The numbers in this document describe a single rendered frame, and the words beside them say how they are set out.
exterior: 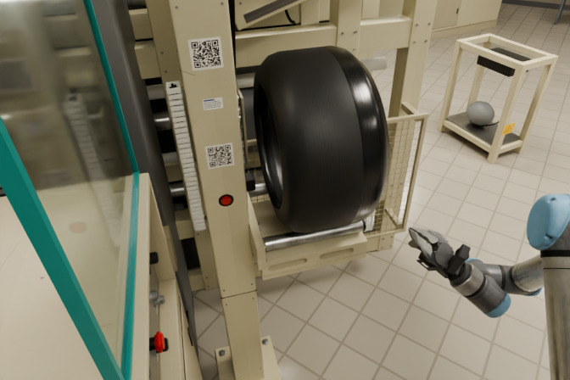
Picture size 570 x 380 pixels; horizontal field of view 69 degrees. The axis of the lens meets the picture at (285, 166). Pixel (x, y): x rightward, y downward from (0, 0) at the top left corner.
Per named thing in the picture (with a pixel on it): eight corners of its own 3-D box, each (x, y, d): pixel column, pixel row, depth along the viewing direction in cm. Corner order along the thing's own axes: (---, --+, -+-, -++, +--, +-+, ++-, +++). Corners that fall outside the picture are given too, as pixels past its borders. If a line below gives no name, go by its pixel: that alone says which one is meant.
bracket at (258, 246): (258, 271, 127) (255, 248, 122) (237, 193, 159) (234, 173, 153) (268, 269, 128) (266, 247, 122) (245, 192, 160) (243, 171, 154)
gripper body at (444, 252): (414, 259, 125) (443, 284, 126) (432, 258, 117) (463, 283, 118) (424, 240, 128) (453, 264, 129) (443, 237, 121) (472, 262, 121)
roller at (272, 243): (262, 247, 127) (259, 235, 130) (262, 254, 130) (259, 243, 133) (367, 225, 134) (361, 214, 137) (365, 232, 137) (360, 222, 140)
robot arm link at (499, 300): (483, 307, 131) (494, 327, 121) (454, 283, 130) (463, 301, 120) (505, 288, 128) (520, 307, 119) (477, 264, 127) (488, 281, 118)
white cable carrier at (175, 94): (194, 231, 128) (165, 90, 101) (193, 220, 132) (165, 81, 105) (209, 228, 129) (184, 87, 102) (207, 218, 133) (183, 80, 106)
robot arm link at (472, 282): (476, 295, 117) (488, 268, 122) (464, 285, 117) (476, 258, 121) (455, 295, 126) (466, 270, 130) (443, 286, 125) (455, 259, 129)
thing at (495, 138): (491, 164, 317) (523, 64, 272) (436, 130, 362) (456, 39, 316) (523, 153, 329) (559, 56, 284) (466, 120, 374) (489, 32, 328)
